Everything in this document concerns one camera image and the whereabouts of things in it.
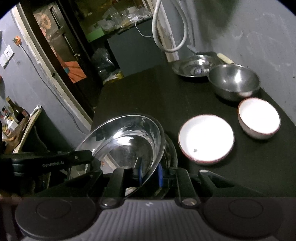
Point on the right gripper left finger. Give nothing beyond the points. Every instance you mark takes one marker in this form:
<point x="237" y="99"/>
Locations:
<point x="123" y="182"/>

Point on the orange wall plug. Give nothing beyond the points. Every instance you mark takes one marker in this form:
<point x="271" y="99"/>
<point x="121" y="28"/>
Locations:
<point x="17" y="40"/>

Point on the wooden cutting board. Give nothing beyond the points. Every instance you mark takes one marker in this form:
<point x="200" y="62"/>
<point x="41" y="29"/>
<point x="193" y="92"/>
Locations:
<point x="16" y="135"/>

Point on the wooden side counter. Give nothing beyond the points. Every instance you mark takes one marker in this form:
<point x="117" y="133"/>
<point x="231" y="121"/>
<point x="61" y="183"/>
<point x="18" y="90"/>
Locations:
<point x="13" y="148"/>

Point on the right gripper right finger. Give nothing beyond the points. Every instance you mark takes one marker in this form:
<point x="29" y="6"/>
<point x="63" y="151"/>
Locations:
<point x="177" y="185"/>

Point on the green box on shelf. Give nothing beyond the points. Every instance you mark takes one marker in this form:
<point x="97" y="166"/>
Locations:
<point x="97" y="33"/>

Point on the cleaver with cream handle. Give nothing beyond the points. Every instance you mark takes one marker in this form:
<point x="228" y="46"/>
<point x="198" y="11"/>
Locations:
<point x="222" y="58"/>

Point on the white wall switch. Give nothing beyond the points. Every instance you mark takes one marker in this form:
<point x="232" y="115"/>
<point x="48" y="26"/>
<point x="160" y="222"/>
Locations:
<point x="6" y="56"/>

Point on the deep steel bowl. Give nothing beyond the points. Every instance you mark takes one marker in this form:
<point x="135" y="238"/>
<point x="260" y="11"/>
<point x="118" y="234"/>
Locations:
<point x="233" y="82"/>

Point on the dark glass bottle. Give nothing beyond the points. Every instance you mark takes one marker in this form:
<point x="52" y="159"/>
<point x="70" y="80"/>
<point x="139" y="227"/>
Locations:
<point x="19" y="112"/>

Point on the dark cabinet in doorway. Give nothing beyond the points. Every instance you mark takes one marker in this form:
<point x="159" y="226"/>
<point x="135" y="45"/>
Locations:
<point x="135" y="50"/>

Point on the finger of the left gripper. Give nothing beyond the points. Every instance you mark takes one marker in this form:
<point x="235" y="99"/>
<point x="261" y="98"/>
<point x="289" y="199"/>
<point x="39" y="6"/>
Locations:
<point x="50" y="159"/>

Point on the steel plate with sticker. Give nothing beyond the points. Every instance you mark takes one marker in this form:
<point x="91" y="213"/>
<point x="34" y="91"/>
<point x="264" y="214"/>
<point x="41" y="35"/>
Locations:
<point x="195" y="66"/>

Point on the white ceramic bowl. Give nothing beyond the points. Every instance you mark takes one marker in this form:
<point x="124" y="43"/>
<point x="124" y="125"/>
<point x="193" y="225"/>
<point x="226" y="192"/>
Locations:
<point x="258" y="118"/>
<point x="206" y="139"/>

